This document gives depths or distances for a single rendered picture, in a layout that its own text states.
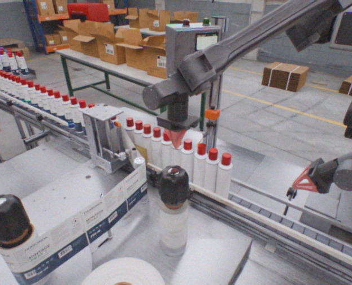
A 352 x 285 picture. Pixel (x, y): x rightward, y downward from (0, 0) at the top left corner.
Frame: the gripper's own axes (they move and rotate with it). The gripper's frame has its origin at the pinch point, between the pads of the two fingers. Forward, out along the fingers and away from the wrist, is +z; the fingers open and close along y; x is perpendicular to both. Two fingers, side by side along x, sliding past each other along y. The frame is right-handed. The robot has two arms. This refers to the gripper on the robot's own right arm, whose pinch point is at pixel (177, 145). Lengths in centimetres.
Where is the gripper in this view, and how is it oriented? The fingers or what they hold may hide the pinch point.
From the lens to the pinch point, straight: 74.2
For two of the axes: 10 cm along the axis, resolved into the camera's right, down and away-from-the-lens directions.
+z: -0.1, 8.6, 5.1
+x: 5.7, -4.1, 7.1
